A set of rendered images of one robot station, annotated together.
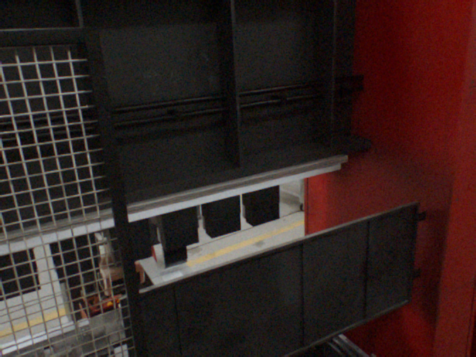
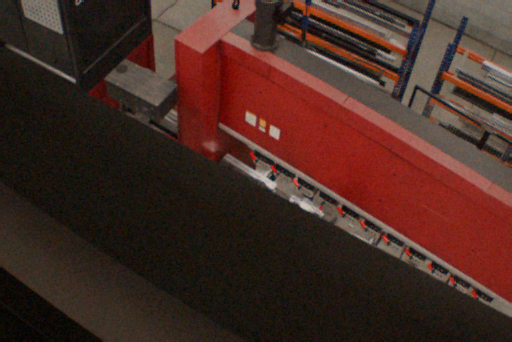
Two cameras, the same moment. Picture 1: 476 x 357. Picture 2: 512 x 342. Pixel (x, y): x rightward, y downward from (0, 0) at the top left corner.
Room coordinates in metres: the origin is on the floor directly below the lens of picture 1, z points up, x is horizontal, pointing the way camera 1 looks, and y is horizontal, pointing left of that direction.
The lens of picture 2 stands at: (3.36, 2.33, 5.08)
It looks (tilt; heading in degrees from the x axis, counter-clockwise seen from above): 54 degrees down; 238
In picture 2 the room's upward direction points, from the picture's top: 7 degrees clockwise
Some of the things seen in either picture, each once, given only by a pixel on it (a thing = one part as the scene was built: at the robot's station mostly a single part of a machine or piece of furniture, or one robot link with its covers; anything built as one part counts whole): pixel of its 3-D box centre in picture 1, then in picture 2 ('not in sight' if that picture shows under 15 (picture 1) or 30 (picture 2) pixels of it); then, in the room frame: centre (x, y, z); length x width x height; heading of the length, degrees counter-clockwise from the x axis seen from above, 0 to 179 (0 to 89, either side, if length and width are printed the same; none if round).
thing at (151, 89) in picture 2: not in sight; (143, 119); (2.56, -0.64, 1.53); 0.51 x 0.25 x 0.85; 122
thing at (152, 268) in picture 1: (166, 268); not in sight; (1.71, 0.33, 1.00); 0.26 x 0.18 x 0.01; 27
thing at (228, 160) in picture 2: not in sight; (249, 174); (1.83, -0.23, 0.92); 0.50 x 0.06 x 0.10; 117
